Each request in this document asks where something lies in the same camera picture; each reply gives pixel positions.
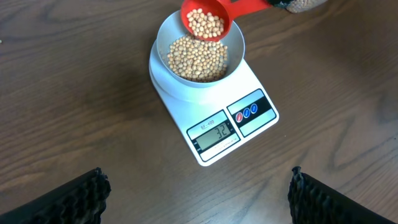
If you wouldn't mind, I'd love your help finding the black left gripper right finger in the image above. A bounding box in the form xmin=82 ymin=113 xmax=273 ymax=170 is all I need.
xmin=287 ymin=166 xmax=394 ymax=224

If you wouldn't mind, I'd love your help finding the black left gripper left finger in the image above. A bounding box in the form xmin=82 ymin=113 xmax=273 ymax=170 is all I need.
xmin=1 ymin=167 xmax=111 ymax=224

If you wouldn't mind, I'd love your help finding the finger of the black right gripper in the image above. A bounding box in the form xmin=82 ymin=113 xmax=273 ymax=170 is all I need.
xmin=267 ymin=0 xmax=291 ymax=9

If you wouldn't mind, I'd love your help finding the grey bowl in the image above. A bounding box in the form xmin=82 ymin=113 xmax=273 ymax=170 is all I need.
xmin=156 ymin=11 xmax=246 ymax=86

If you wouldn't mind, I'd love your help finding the red measuring scoop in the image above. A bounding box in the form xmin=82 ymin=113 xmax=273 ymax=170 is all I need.
xmin=180 ymin=0 xmax=272 ymax=42

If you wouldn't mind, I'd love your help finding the white digital kitchen scale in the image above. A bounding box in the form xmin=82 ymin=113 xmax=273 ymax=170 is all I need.
xmin=149 ymin=45 xmax=279 ymax=166

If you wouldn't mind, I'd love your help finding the clear plastic container of beans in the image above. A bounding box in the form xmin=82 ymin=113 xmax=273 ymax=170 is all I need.
xmin=286 ymin=0 xmax=327 ymax=14

